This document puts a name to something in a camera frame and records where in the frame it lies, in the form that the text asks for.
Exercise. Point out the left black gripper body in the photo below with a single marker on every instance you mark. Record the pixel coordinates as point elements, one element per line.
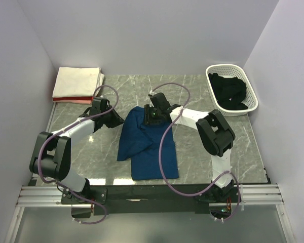
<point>111,119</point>

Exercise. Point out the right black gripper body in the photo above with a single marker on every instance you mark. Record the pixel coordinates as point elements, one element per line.
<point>152,115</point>

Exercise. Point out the blue t-shirt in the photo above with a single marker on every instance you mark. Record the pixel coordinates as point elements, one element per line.
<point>140,144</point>

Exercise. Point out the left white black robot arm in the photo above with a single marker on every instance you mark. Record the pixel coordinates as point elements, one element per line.
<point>54,149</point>

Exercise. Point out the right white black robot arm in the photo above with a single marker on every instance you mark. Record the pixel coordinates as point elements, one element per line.
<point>215,133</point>

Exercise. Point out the folded pink t-shirt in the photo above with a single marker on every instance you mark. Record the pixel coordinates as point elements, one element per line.
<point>75,101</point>

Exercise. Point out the folded red t-shirt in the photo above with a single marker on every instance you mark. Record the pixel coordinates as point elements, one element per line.
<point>69,98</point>

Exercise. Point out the folded white t-shirt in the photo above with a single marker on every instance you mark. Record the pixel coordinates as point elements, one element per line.
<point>77,82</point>

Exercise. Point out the black clothes in basket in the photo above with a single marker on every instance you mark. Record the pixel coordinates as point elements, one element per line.
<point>229,92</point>

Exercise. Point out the white plastic laundry basket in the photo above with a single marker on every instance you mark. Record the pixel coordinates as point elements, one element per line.
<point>229,71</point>

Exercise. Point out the black base beam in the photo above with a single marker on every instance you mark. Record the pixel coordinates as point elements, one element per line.
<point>122,199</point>

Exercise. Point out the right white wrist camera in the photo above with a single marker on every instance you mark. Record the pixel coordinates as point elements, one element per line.
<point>151,93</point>

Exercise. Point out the aluminium rail frame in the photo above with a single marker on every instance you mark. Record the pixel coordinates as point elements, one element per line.
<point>250,194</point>

